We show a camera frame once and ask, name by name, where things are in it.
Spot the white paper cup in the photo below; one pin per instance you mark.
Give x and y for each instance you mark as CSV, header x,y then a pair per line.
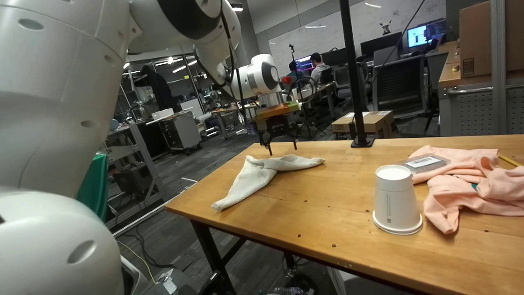
x,y
395,199

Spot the green bin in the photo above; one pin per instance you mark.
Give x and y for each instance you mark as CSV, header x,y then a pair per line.
x,y
97,181

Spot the grey metal rack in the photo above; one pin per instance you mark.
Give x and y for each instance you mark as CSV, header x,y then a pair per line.
x,y
137,158

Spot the wooden office desk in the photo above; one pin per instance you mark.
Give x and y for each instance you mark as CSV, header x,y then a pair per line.
x,y
312,94

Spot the white cloth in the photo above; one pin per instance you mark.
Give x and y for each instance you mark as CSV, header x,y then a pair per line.
x,y
248,181

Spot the black table frame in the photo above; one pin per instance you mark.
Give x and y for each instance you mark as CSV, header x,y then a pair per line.
x,y
210,247

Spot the tan wrist camera mount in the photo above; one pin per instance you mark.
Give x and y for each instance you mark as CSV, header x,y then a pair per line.
x,y
276,113

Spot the grey drawer cabinet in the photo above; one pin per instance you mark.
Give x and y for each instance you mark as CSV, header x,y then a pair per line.
x,y
475,109

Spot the black camera pole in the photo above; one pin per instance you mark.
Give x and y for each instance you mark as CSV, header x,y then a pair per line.
x,y
354,72

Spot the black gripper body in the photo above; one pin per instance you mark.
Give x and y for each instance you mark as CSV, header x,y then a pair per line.
x,y
279,126

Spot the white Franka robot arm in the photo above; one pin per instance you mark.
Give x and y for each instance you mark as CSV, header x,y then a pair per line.
x,y
43,83

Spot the seated person light shirt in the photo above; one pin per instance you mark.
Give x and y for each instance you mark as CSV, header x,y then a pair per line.
x,y
318,72

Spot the large cardboard box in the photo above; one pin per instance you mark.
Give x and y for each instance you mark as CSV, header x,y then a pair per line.
x,y
475,39

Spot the ceiling light strip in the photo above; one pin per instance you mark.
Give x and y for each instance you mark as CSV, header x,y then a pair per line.
x,y
238,9

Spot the grey metal upright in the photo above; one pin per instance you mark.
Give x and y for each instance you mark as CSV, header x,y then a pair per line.
x,y
498,67

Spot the lit computer monitor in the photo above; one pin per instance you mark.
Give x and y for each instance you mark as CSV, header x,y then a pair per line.
x,y
423,35

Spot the white garment label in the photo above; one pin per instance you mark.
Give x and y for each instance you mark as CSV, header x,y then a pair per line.
x,y
426,162

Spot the pink garment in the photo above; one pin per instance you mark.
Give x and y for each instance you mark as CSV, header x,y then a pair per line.
x,y
464,190

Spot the white cart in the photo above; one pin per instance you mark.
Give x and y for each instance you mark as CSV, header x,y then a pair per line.
x,y
182,132

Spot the yellow pencil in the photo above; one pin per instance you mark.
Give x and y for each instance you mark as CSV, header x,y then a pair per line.
x,y
508,162

